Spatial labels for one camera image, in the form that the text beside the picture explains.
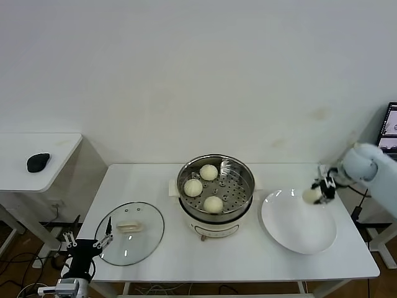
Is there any white table underframe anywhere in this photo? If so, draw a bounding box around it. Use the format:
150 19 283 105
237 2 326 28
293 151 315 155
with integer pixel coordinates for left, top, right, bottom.
89 281 356 298

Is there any open black laptop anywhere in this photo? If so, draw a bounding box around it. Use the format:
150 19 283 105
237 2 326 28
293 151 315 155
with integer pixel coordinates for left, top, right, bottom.
375 101 397 162

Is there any round white plate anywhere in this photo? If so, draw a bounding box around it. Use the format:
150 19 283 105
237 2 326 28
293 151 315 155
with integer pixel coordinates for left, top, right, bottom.
261 188 338 256

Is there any cream electric cooker pot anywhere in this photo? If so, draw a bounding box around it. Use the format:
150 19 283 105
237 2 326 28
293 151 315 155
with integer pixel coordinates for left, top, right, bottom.
168 179 265 243

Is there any black power adapter cable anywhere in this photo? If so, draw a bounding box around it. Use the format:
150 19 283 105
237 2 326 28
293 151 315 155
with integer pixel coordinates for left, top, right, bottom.
351 189 372 224

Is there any stainless steel steamer basket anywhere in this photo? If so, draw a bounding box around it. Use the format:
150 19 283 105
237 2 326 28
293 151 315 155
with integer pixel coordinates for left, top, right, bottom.
177 154 257 223

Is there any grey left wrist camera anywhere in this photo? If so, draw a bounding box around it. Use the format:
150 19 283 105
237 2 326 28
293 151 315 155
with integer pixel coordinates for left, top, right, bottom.
55 279 78 294

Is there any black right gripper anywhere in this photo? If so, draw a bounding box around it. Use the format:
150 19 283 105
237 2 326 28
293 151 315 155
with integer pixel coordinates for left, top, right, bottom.
310 165 338 205

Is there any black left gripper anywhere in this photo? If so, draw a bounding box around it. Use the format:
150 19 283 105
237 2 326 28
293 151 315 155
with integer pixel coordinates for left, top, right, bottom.
62 216 115 281

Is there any white steamed baozi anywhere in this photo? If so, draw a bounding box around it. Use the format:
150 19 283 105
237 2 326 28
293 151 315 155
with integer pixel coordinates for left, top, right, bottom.
199 164 218 181
184 179 204 197
203 195 224 214
301 187 322 204

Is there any white cable bundle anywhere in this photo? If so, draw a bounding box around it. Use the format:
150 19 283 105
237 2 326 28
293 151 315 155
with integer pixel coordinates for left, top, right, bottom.
135 282 190 297

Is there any round glass pot lid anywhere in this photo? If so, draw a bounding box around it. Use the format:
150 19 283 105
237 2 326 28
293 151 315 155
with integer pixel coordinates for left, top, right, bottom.
94 201 165 267

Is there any white side table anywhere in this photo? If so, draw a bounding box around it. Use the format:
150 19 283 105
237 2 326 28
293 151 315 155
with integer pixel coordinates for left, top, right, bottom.
0 132 109 269

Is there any black computer mouse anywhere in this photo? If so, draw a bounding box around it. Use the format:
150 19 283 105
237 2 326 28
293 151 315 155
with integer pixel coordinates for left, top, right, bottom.
27 151 51 173

